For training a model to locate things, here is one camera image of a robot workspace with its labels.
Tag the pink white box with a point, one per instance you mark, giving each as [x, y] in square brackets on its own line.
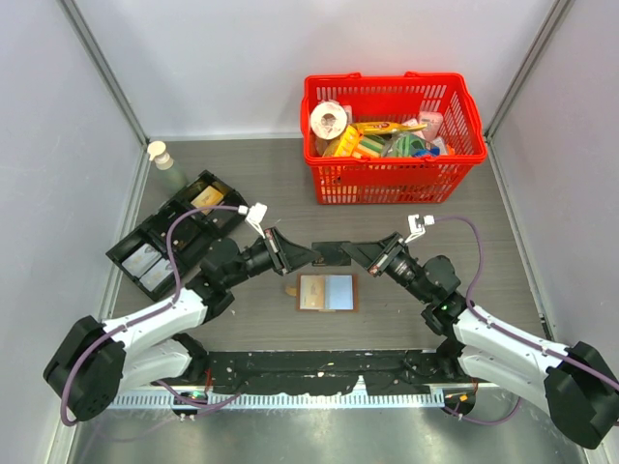
[433, 121]

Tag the yellow green sponge pack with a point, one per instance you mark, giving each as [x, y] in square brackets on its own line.
[367, 147]

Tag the green soap pump bottle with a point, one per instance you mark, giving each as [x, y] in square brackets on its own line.
[172, 177]

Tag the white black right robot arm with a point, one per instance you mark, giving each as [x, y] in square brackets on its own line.
[574, 385]

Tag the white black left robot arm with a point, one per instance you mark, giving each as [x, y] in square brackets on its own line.
[98, 360]

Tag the gold card in tray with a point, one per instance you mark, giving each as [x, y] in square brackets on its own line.
[208, 197]

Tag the blue packet in basket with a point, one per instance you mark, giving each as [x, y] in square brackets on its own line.
[432, 152]

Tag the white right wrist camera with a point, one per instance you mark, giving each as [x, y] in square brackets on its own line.
[418, 226]

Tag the silver card in tray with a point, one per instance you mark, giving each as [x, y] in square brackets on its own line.
[140, 261]
[153, 278]

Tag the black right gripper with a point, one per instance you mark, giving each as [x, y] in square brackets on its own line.
[376, 256]

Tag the brown leather card holder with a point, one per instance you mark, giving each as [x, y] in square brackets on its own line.
[341, 293]

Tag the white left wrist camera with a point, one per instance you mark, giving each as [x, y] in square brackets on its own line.
[253, 216]

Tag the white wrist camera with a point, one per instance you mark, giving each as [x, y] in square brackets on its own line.
[253, 216]
[418, 226]

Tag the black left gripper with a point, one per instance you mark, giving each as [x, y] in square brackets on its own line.
[283, 253]

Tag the yellow snack packet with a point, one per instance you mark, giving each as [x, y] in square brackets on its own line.
[380, 128]

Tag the green round package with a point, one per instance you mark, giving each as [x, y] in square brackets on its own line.
[404, 145]

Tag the red plastic shopping basket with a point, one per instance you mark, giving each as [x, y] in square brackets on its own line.
[389, 139]

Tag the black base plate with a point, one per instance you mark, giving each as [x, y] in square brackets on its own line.
[327, 373]

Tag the black card organizer tray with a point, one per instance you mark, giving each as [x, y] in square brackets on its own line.
[181, 232]

